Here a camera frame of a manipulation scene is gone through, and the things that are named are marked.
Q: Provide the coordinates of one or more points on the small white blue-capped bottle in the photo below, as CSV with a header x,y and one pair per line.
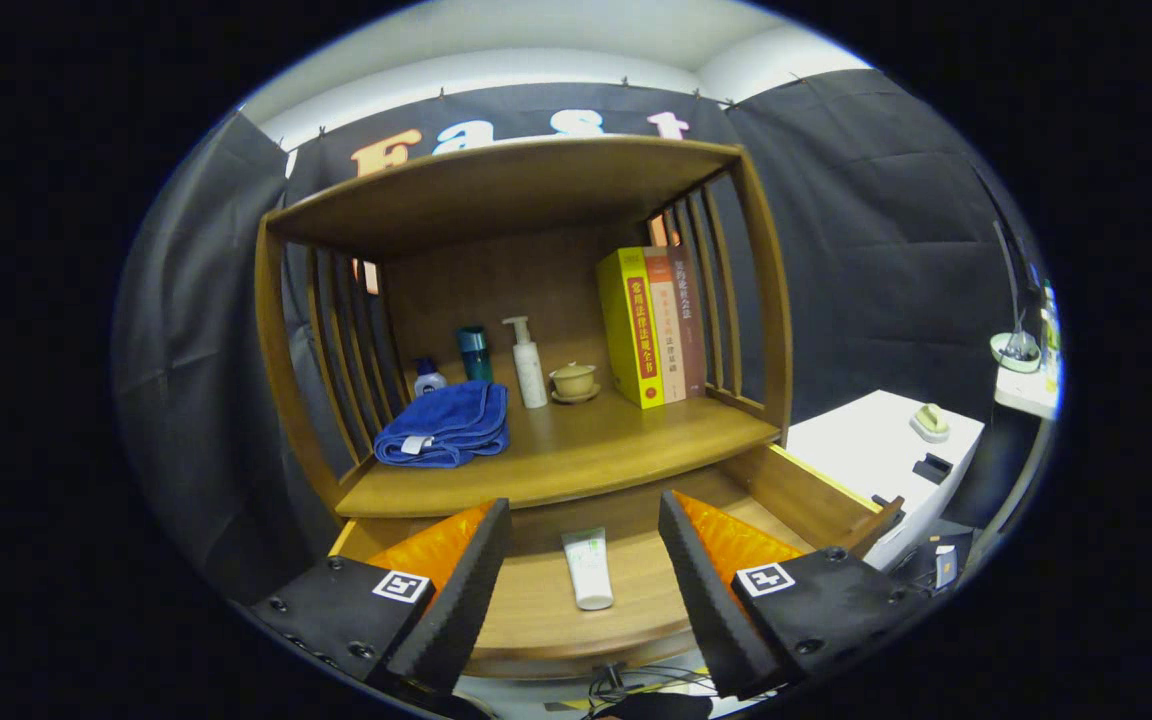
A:
x,y
428,382

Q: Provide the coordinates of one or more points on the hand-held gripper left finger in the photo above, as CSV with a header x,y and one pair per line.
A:
x,y
451,600

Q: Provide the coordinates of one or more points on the wooden countertop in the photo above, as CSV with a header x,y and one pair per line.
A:
x,y
576,450

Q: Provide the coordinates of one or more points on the green bottle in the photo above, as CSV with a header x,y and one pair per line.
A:
x,y
1050,340

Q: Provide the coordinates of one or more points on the brown book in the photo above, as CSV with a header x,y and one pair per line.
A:
x,y
691,320

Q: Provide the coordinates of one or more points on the wooden drawer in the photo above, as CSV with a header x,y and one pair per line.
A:
x,y
536,605

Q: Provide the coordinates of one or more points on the teal bottle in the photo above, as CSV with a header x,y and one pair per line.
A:
x,y
475,355

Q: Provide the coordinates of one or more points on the blue folded towel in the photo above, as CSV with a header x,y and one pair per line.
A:
x,y
451,420

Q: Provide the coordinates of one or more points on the yellow lidded teacup with saucer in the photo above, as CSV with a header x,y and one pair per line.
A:
x,y
573,380

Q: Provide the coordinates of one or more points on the white side shelf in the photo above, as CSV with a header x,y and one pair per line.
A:
x,y
1026,392

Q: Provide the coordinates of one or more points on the white tube with green print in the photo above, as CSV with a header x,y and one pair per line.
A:
x,y
588,570

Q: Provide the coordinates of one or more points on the orange and white book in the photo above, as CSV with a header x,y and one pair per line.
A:
x,y
666,320

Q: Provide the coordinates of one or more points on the pale green bowl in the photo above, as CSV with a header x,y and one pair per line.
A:
x,y
1016,355

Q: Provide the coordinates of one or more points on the wooden cabinet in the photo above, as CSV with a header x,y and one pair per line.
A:
x,y
496,190

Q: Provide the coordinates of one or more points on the small green and white object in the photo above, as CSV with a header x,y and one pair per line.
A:
x,y
930,422

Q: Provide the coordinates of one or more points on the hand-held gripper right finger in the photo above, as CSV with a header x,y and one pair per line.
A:
x,y
711,600

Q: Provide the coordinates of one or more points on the thick yellow book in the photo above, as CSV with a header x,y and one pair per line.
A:
x,y
621,330

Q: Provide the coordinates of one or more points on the black drawer knob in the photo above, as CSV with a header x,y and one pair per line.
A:
x,y
612,676

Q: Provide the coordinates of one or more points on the white table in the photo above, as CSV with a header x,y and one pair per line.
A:
x,y
856,445

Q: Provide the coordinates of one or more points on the white pump bottle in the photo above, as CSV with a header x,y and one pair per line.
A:
x,y
529,370

